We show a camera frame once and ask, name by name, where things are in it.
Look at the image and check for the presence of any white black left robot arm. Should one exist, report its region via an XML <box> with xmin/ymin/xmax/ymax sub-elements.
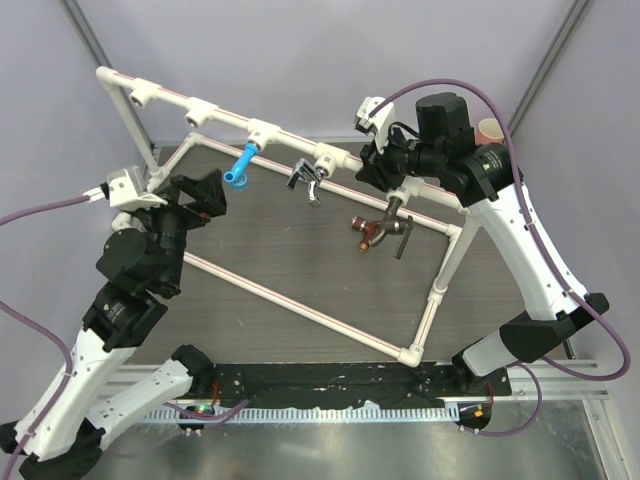
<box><xmin>1</xmin><ymin>167</ymin><xmax>227</xmax><ymax>479</ymax></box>

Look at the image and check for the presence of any white PVC pipe frame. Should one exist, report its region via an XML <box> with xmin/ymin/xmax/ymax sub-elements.
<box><xmin>110</xmin><ymin>70</ymin><xmax>480</xmax><ymax>367</ymax></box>

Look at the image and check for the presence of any slotted cable duct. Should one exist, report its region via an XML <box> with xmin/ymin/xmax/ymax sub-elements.
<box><xmin>144</xmin><ymin>403</ymin><xmax>461</xmax><ymax>424</ymax></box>

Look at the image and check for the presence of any blue plastic faucet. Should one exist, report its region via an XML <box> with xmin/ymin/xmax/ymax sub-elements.
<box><xmin>223</xmin><ymin>142</ymin><xmax>260</xmax><ymax>191</ymax></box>

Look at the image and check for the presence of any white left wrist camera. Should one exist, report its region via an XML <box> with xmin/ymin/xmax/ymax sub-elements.
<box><xmin>83</xmin><ymin>166</ymin><xmax>168</xmax><ymax>213</ymax></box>

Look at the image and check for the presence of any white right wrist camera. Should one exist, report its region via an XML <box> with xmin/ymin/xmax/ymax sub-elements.
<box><xmin>354</xmin><ymin>96</ymin><xmax>395</xmax><ymax>154</ymax></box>

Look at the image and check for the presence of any grey plastic faucet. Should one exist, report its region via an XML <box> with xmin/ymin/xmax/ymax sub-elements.
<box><xmin>370</xmin><ymin>197</ymin><xmax>414</xmax><ymax>260</ymax></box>

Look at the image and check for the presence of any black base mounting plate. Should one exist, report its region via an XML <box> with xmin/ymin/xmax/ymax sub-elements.
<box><xmin>211</xmin><ymin>362</ymin><xmax>512</xmax><ymax>410</ymax></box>

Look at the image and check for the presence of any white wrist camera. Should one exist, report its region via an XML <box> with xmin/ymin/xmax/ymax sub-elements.
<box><xmin>354</xmin><ymin>96</ymin><xmax>395</xmax><ymax>154</ymax></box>
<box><xmin>83</xmin><ymin>166</ymin><xmax>168</xmax><ymax>213</ymax></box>

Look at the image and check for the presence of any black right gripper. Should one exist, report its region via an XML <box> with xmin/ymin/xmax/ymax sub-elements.
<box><xmin>355</xmin><ymin>122</ymin><xmax>442</xmax><ymax>194</ymax></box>

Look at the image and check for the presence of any aluminium corner profile right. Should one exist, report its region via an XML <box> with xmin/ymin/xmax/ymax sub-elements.
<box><xmin>509</xmin><ymin>0</ymin><xmax>595</xmax><ymax>136</ymax></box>

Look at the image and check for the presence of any aluminium corner profile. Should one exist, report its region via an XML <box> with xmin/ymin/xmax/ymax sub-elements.
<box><xmin>509</xmin><ymin>0</ymin><xmax>595</xmax><ymax>136</ymax></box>
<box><xmin>58</xmin><ymin>0</ymin><xmax>154</xmax><ymax>161</ymax></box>

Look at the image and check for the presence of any brown plastic faucet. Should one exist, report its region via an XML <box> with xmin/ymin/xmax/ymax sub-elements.
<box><xmin>351</xmin><ymin>216</ymin><xmax>380</xmax><ymax>253</ymax></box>

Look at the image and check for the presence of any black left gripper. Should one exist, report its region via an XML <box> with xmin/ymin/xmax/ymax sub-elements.
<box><xmin>134</xmin><ymin>167</ymin><xmax>228</xmax><ymax>289</ymax></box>

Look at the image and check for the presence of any aluminium corner profile left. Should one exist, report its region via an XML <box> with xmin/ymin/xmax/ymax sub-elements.
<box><xmin>58</xmin><ymin>0</ymin><xmax>154</xmax><ymax>161</ymax></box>

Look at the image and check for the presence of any chrome metal faucet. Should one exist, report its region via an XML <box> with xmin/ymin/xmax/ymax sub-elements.
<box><xmin>286</xmin><ymin>158</ymin><xmax>328</xmax><ymax>208</ymax></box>

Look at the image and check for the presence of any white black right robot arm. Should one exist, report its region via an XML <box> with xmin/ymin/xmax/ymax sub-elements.
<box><xmin>355</xmin><ymin>92</ymin><xmax>610</xmax><ymax>395</ymax></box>

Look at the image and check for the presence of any pink ceramic mug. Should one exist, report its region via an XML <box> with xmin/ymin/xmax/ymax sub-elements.
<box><xmin>476</xmin><ymin>118</ymin><xmax>504</xmax><ymax>145</ymax></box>

